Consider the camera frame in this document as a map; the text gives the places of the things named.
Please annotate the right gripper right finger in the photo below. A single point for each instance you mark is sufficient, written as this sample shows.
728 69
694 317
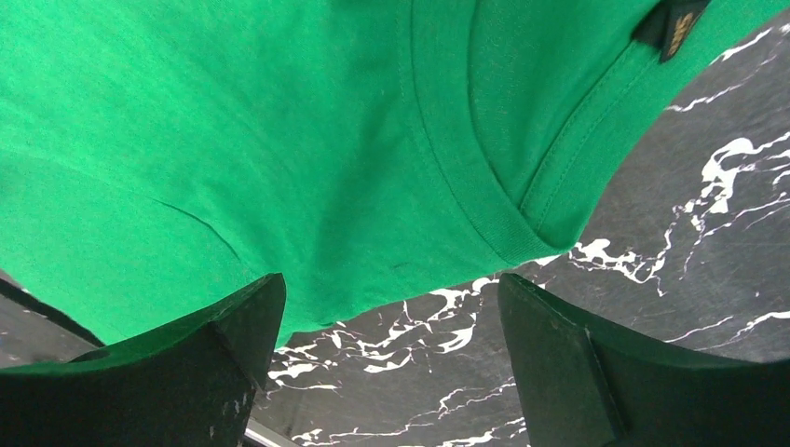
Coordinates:
583 380

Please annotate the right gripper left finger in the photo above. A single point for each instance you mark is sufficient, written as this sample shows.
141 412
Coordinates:
189 382

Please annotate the green polo shirt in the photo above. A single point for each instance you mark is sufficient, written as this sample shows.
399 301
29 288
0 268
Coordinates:
158 155

